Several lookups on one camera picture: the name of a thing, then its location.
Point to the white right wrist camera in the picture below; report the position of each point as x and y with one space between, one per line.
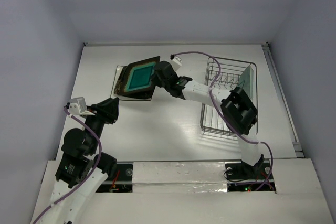
175 62

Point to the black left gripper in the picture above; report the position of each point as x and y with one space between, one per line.
107 109

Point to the white foam front block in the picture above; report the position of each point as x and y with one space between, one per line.
179 177

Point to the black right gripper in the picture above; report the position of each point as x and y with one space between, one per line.
159 74

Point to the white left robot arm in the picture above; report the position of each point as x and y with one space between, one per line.
83 166

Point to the pale green glass plate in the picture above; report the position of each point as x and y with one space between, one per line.
246 81

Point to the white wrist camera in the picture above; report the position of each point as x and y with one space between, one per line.
77 106
175 62

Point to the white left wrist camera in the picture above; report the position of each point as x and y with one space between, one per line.
77 106

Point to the black square plate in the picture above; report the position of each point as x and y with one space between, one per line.
137 75

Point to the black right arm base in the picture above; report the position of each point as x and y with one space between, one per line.
240 172

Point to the white square plate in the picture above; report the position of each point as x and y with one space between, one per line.
116 84

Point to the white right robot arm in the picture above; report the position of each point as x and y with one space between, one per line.
234 106

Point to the metal wire dish rack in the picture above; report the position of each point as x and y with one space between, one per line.
226 74

